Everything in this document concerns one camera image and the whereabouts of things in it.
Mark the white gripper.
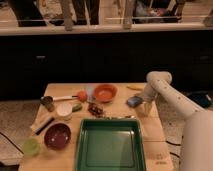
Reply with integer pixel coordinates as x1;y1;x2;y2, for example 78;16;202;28
141;84;157;116

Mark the blue sponge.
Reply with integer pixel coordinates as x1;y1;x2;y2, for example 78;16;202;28
127;96;143;108

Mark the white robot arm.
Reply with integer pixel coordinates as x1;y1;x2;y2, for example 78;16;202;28
141;71;213;171

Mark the green rectangular tray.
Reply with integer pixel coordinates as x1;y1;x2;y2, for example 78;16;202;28
75;119;146;171

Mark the yellow banana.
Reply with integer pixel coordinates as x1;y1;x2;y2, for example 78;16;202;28
127;85;143;91

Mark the metal spoon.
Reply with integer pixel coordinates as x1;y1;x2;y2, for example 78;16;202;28
105;115;135;120

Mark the orange bowl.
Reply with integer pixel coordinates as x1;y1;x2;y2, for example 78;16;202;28
93;84;117;103

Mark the brown grape cluster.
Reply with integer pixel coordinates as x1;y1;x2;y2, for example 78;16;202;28
88;103;104;118

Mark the orange ball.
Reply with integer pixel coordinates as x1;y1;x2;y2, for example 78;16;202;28
77;91;87;102

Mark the green lime piece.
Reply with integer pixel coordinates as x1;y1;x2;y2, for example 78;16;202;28
72;103;82;112

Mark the maroon bowl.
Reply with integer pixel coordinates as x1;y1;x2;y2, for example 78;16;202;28
44;123;71;150

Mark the wooden table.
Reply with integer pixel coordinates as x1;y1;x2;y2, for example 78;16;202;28
18;83;174;171

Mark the green plastic cup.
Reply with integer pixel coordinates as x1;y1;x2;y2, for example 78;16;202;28
22;138;40;156

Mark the black power cable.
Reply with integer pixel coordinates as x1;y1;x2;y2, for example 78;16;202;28
165;139;183;147

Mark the white handled spatula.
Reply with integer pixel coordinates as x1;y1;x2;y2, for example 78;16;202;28
53;96;77;101

